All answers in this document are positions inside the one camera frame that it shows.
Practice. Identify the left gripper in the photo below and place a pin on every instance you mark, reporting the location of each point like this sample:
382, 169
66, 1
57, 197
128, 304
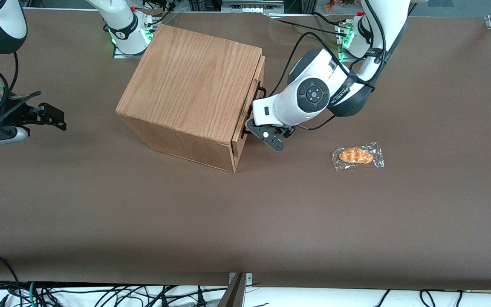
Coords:
256, 94

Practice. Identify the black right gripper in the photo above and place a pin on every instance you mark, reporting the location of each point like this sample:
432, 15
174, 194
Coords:
20, 113

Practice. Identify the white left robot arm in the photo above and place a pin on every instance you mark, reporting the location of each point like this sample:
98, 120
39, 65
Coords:
313, 68

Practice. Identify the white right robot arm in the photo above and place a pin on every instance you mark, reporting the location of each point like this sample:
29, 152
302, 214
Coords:
122, 25

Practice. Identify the wooden lower drawer front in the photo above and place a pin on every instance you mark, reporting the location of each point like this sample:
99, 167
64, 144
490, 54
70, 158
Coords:
237, 160

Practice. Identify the oak wooden drawer cabinet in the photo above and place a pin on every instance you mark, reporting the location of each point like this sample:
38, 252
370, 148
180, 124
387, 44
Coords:
186, 85

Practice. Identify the croissant in clear wrapper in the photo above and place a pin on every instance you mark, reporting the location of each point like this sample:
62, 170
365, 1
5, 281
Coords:
356, 155

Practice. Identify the dark angled pole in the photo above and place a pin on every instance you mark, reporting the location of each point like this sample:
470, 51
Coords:
233, 294

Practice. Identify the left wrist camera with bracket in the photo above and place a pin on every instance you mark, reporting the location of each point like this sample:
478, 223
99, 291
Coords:
267, 135

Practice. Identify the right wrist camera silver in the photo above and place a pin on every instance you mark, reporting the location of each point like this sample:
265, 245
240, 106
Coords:
2, 136

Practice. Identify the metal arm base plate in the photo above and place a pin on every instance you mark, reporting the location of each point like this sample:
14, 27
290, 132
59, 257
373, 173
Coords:
119, 54

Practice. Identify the aluminium frame rail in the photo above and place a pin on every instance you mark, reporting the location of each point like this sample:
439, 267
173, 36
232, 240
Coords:
252, 6

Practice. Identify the metal table edge bracket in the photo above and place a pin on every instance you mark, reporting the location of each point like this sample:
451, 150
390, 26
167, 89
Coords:
249, 278

